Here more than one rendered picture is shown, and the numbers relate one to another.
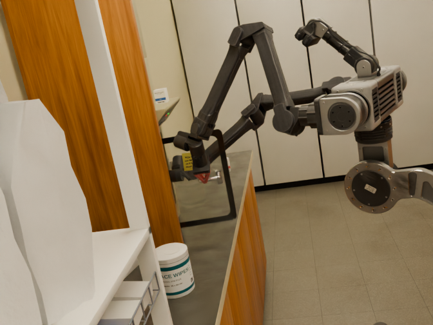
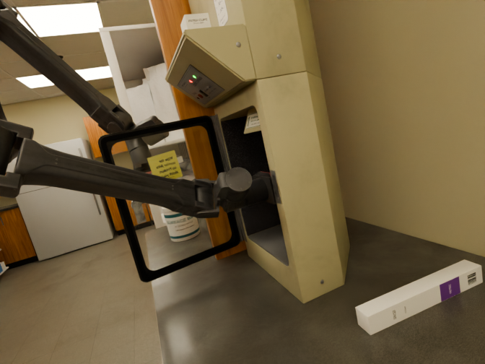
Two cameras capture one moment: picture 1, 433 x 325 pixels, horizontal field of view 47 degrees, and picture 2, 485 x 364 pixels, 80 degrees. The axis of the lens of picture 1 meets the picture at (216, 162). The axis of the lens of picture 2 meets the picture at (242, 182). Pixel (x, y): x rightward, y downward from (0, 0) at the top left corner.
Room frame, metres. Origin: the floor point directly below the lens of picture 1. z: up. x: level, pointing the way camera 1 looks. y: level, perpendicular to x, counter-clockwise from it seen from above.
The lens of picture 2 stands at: (2.78, -0.11, 1.32)
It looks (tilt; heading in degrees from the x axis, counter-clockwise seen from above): 10 degrees down; 151
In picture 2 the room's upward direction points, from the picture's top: 13 degrees counter-clockwise
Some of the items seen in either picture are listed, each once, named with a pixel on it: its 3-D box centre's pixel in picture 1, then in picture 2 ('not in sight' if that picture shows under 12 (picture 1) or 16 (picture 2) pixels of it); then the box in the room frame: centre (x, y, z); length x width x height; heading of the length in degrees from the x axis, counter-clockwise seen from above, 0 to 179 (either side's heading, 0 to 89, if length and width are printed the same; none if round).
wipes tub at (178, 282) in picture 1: (173, 269); not in sight; (1.58, 0.22, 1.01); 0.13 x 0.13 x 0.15
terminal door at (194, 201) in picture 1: (193, 180); (177, 196); (2.00, 0.11, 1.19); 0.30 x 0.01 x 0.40; 86
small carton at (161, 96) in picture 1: (161, 95); (197, 34); (2.20, 0.18, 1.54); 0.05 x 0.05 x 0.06; 80
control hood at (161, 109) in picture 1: (162, 115); (202, 78); (2.15, 0.19, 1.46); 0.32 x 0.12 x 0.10; 170
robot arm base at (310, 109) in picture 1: (314, 115); not in sight; (1.63, -0.35, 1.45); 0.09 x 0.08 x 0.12; 144
